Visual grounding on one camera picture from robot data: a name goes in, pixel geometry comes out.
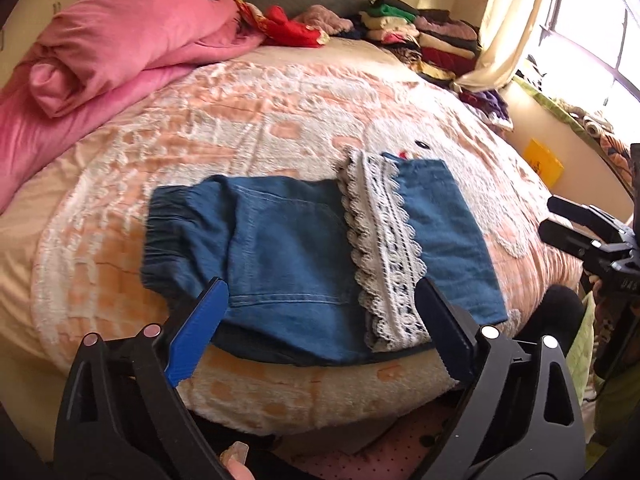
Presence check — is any pink quilt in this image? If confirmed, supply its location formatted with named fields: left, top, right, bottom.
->
left=0, top=0, right=266, bottom=211

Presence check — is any green windowsill cloth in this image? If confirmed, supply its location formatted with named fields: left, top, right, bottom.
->
left=512, top=75, right=636, bottom=186

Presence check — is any yellow box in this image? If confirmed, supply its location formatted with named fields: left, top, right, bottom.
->
left=522, top=138, right=564, bottom=183

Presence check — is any stack of folded clothes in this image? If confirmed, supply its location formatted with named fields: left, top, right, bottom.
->
left=357, top=0, right=483, bottom=86

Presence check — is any purple clothes pile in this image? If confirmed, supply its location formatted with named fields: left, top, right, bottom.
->
left=460, top=87, right=513, bottom=131

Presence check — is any person's black trouser leg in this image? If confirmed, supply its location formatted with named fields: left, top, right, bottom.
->
left=515, top=285, right=586, bottom=356

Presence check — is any cream curtain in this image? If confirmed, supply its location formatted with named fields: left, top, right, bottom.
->
left=457, top=0, right=558, bottom=92

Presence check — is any mauve fuzzy cloth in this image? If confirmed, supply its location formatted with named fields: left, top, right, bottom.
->
left=295, top=4, right=353, bottom=36

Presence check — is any peach patterned blanket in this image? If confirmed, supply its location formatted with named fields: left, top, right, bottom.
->
left=0, top=40, right=586, bottom=436

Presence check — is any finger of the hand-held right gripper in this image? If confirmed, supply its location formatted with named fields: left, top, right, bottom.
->
left=539, top=220, right=621, bottom=267
left=547, top=195, right=632, bottom=246

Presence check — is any person's left hand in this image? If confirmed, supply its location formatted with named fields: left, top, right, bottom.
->
left=220, top=441, right=257, bottom=480

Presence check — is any pink dotted cloth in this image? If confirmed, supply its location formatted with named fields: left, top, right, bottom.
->
left=290, top=400, right=456, bottom=480

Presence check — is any person's green fleece garment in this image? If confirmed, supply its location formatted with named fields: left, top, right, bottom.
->
left=570, top=290, right=640, bottom=446

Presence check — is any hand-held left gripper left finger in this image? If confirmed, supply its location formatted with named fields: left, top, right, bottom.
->
left=52, top=277, right=230, bottom=480

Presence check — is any window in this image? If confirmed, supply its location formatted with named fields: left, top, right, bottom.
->
left=525, top=0, right=640, bottom=126

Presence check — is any blue denim pants lace trim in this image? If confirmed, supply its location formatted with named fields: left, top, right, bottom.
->
left=140, top=147, right=508, bottom=367

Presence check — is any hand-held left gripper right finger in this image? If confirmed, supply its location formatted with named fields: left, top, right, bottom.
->
left=416, top=277, right=587, bottom=480

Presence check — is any red cloth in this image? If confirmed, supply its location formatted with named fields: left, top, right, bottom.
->
left=227, top=0, right=331, bottom=48

